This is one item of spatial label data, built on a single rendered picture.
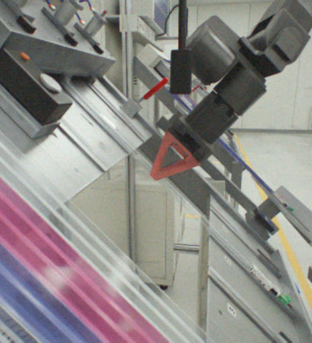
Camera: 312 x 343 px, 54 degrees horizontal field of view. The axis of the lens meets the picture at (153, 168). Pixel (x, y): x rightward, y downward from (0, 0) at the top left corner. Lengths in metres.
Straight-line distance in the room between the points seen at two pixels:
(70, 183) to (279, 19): 0.34
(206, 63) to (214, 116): 0.07
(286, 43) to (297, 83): 7.84
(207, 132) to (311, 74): 7.96
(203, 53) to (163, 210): 1.21
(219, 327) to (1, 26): 0.37
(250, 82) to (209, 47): 0.07
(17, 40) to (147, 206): 1.28
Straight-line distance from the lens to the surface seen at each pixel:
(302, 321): 0.57
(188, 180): 0.68
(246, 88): 0.43
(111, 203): 1.61
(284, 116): 8.27
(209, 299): 0.38
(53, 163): 0.32
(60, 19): 0.51
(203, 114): 0.44
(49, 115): 0.32
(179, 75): 0.34
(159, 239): 1.63
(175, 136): 0.44
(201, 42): 0.41
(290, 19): 0.49
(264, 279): 0.55
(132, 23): 1.45
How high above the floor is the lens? 1.08
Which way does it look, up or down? 15 degrees down
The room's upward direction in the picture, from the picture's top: straight up
